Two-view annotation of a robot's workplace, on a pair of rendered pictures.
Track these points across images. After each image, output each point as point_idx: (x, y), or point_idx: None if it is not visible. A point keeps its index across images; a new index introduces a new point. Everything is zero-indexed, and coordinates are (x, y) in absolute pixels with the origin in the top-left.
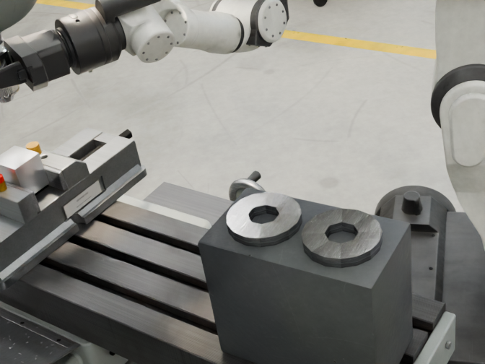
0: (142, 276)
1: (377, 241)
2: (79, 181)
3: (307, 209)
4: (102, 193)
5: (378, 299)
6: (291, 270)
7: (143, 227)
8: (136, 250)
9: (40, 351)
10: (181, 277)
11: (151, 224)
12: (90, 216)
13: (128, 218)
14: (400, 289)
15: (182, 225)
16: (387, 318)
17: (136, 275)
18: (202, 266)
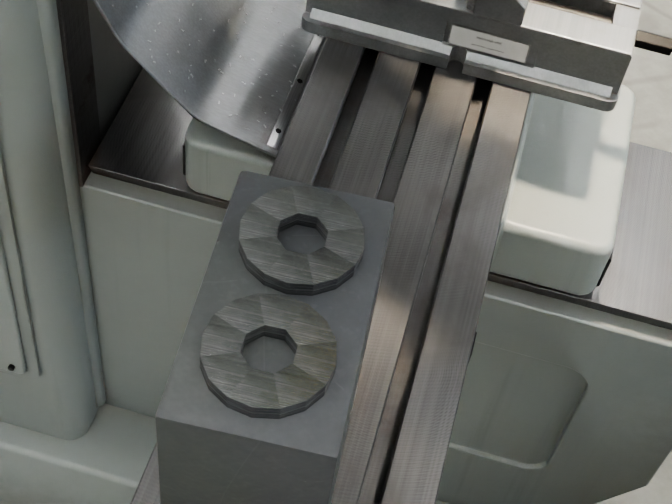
0: (366, 174)
1: (251, 403)
2: (496, 19)
3: (346, 298)
4: (523, 66)
5: (177, 444)
6: (194, 302)
7: (477, 143)
8: (422, 151)
9: (249, 116)
10: None
11: (485, 153)
12: (474, 70)
13: (491, 120)
14: (268, 493)
15: (495, 192)
16: (211, 487)
17: (367, 166)
18: (408, 243)
